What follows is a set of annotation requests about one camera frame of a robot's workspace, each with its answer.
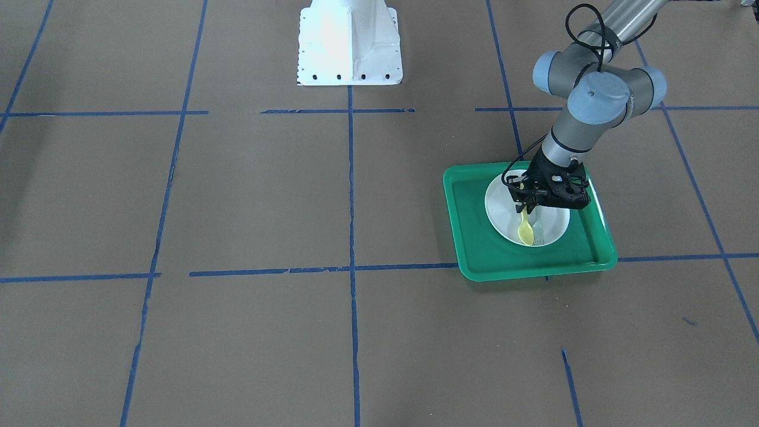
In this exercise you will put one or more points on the long blue tape line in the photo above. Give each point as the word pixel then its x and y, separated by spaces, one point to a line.
pixel 699 196

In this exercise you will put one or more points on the white plate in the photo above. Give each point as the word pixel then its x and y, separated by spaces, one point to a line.
pixel 548 224

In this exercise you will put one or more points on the green plastic tray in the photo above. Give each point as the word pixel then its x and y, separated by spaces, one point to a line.
pixel 485 254

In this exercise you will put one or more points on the crossing blue tape line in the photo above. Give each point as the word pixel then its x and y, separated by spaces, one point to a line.
pixel 475 277

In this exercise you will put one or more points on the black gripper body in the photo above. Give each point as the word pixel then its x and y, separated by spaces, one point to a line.
pixel 537 174

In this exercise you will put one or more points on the yellow plastic spoon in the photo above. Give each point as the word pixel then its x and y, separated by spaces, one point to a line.
pixel 525 230

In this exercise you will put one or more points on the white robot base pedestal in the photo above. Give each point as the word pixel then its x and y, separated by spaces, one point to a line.
pixel 342 43

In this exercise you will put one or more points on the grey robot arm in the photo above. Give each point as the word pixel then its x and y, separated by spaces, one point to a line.
pixel 599 97

